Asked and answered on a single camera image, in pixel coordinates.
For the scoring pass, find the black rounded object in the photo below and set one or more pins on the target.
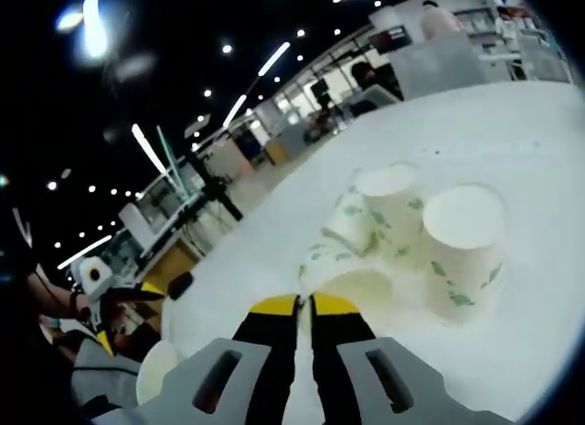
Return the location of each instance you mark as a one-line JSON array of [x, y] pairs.
[[179, 285]]

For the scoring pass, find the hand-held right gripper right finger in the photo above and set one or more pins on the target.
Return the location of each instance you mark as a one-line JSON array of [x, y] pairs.
[[338, 375]]

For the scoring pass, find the white table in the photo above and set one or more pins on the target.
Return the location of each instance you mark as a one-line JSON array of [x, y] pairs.
[[457, 132]]

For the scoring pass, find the black wall screen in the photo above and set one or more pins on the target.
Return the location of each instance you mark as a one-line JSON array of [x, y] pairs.
[[393, 35]]

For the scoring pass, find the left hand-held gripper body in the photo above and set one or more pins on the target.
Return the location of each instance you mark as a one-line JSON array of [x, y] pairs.
[[87, 283]]

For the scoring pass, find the wooden cabinet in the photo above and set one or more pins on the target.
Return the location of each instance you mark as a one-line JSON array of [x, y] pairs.
[[176, 265]]

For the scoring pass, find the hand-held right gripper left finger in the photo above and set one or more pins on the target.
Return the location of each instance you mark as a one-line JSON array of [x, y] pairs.
[[265, 375]]

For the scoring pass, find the group of ceiling spotlights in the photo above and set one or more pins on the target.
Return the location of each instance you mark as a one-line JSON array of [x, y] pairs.
[[227, 49]]

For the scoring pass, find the black tripod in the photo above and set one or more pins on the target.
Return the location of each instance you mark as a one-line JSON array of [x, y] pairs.
[[219, 189]]

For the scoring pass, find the person's left hand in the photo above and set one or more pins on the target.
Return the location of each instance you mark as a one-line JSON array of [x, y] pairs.
[[81, 308]]

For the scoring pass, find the white display shelf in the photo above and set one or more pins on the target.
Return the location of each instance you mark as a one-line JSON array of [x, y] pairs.
[[493, 32]]

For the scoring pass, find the white office chair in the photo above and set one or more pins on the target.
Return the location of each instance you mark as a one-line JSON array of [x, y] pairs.
[[377, 98]]

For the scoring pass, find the green-printed white paper cup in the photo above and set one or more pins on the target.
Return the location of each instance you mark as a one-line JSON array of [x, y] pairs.
[[461, 260], [155, 370], [393, 215], [347, 219], [356, 297]]

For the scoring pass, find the straight ceiling light strip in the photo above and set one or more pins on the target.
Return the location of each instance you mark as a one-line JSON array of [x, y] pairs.
[[274, 59], [235, 109], [146, 146]]

